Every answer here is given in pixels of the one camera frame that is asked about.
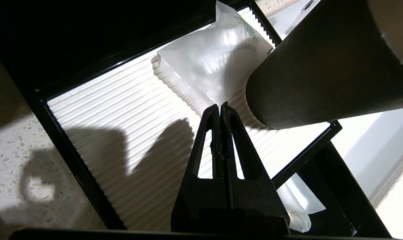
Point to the black tumbler cup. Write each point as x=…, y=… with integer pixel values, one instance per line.
x=321, y=66

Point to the white packet with green print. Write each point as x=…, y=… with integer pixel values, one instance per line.
x=208, y=56

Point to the white ribbed tray mat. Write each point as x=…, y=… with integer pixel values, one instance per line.
x=121, y=110

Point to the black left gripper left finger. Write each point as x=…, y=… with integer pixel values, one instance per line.
x=198, y=206

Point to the black amenity tray box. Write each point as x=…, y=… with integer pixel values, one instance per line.
x=88, y=33

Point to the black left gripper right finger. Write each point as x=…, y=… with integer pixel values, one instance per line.
x=254, y=206

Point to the white rectangular sink basin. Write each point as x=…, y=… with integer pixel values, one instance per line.
x=371, y=150

